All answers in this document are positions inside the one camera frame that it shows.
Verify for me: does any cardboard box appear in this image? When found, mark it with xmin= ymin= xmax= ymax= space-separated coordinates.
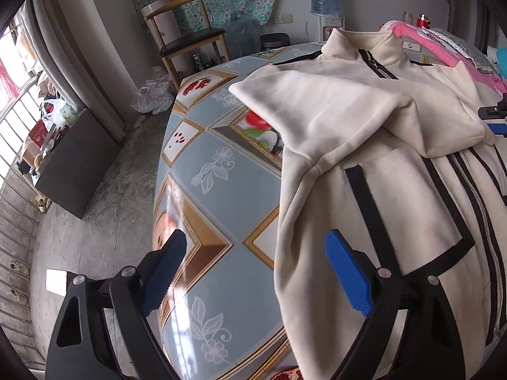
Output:
xmin=45 ymin=269 xmax=72 ymax=295

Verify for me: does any cream zip jacket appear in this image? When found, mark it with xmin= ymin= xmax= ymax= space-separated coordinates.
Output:
xmin=229 ymin=28 xmax=507 ymax=380

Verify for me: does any silver quilted lace cloth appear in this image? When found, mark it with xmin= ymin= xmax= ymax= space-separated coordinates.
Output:
xmin=432 ymin=28 xmax=496 ymax=68

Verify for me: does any grey curtain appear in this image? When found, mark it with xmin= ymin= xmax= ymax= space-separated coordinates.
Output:
xmin=32 ymin=0 xmax=127 ymax=143

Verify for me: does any red box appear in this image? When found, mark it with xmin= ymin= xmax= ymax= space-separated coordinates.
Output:
xmin=29 ymin=122 xmax=50 ymax=147

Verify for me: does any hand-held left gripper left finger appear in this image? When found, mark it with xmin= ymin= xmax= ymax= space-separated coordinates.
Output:
xmin=44 ymin=230 xmax=188 ymax=380

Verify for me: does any pale cylinder box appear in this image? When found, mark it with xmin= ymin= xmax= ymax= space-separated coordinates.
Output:
xmin=142 ymin=2 xmax=183 ymax=48

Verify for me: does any pink floral blanket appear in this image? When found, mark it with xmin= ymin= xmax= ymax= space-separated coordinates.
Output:
xmin=380 ymin=21 xmax=507 ymax=92

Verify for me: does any red hanging cloth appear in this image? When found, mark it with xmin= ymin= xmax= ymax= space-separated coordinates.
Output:
xmin=0 ymin=57 xmax=20 ymax=88

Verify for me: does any empty clear water jug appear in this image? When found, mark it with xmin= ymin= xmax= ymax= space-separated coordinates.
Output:
xmin=225 ymin=20 xmax=258 ymax=62

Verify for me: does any metal window railing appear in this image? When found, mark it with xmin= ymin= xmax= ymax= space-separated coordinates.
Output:
xmin=0 ymin=59 xmax=52 ymax=246

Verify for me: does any filled plastic shopping bag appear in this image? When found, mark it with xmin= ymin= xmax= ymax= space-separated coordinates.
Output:
xmin=40 ymin=99 xmax=78 ymax=127

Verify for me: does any black trash bin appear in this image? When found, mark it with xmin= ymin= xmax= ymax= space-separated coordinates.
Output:
xmin=259 ymin=33 xmax=292 ymax=53

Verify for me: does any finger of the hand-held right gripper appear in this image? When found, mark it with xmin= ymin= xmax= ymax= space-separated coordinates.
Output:
xmin=478 ymin=93 xmax=507 ymax=135

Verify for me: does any wooden chair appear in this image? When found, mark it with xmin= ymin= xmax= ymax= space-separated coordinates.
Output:
xmin=141 ymin=0 xmax=230 ymax=90

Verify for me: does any white plastic bag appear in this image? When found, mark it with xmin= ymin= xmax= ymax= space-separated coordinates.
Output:
xmin=131 ymin=67 xmax=177 ymax=115

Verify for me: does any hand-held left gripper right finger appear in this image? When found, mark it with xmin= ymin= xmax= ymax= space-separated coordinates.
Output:
xmin=325 ymin=229 xmax=465 ymax=380

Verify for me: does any dark cabinet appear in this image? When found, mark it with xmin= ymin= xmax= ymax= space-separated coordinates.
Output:
xmin=34 ymin=107 xmax=121 ymax=219

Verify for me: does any white water dispenser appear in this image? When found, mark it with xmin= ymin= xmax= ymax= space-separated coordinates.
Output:
xmin=319 ymin=16 xmax=345 ymax=42

